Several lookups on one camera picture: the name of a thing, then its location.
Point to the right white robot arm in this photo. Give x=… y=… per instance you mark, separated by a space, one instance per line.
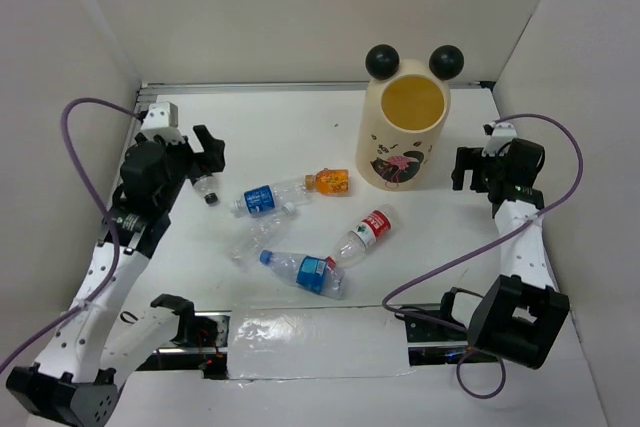
x=522 y=314

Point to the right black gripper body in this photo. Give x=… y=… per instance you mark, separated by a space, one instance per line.
x=494 y=169

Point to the clear bottle white cap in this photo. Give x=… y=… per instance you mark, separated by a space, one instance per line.
x=262 y=234

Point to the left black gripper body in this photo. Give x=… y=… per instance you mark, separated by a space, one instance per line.
x=181 y=156

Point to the orange juice bottle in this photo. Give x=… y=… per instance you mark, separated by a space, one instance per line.
x=328 y=182

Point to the cream bin with black ears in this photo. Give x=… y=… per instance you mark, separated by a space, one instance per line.
x=405 y=108

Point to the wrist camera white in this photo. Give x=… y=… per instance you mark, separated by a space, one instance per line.
x=161 y=119
x=499 y=134

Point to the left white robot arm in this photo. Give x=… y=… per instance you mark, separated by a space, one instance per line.
x=78 y=378

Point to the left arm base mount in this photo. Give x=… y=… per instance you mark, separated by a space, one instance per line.
x=205 y=352

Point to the clear bottle blue label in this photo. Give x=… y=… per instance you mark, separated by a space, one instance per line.
x=264 y=199

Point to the clear bottle red label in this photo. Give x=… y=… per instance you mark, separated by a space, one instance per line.
x=364 y=237

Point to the crushed bottle blue cap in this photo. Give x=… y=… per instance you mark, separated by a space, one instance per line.
x=317 y=275

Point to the clear bottle black cap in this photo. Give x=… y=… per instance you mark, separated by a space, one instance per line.
x=206 y=187

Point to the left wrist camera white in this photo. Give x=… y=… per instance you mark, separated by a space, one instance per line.
x=161 y=119

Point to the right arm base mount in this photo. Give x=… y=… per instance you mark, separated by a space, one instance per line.
x=432 y=344

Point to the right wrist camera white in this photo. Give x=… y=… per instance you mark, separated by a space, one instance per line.
x=499 y=134

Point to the aluminium frame rail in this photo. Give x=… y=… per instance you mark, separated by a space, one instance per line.
x=148 y=94

